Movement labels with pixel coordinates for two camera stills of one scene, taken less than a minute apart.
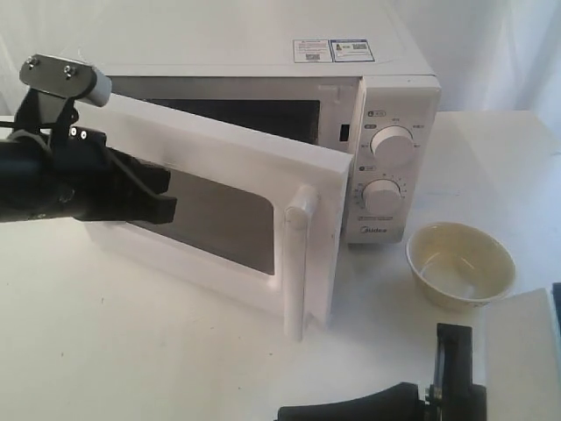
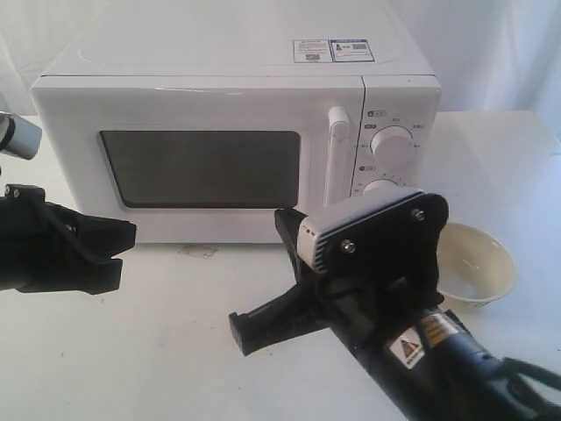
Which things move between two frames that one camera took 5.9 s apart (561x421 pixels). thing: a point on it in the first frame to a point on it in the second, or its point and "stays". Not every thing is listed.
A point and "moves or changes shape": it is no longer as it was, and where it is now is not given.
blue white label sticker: x=332 y=50 stays
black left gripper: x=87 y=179 to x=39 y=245
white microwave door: x=259 y=219 moves or changes shape
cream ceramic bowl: x=460 y=266 stays
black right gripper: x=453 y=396 to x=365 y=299
